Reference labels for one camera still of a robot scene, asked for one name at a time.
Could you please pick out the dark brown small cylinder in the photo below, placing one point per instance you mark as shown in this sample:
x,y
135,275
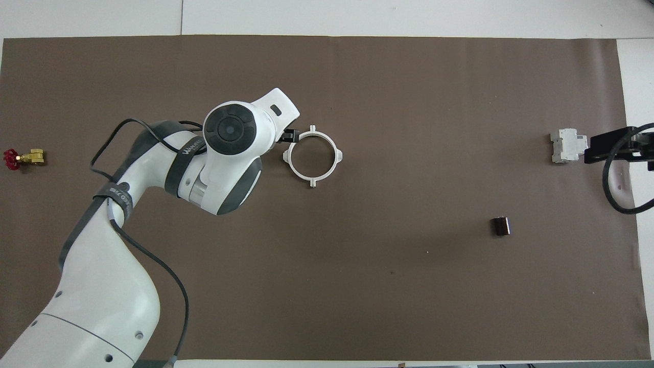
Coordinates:
x,y
500,226

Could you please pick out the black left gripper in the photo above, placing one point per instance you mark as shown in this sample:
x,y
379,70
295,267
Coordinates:
x,y
282,138

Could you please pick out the grey circuit breaker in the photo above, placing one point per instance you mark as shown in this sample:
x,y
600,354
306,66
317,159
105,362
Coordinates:
x,y
566,145

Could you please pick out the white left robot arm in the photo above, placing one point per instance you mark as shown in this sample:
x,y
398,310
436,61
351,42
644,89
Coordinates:
x,y
102,306

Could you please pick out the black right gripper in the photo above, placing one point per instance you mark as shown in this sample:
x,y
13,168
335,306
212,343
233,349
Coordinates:
x,y
610,145

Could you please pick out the brown paper table mat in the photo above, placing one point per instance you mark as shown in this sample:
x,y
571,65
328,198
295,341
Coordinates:
x,y
357,281

